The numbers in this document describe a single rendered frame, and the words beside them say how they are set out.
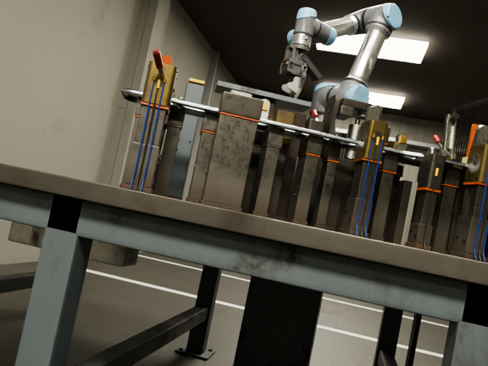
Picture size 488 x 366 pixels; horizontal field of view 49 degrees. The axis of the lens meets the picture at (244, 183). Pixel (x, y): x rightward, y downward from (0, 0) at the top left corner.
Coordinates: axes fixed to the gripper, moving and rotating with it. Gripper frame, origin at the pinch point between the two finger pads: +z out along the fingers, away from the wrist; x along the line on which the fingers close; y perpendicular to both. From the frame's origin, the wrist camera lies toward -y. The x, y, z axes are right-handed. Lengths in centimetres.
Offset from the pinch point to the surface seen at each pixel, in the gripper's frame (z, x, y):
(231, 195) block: 44, 45, 35
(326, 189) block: 34.6, 35.2, -0.8
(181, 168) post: 36, -8, 37
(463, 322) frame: 59, 114, 12
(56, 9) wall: -68, -224, 92
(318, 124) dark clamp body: 11.1, 18.0, -2.7
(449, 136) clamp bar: 5, 32, -51
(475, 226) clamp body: 38, 68, -34
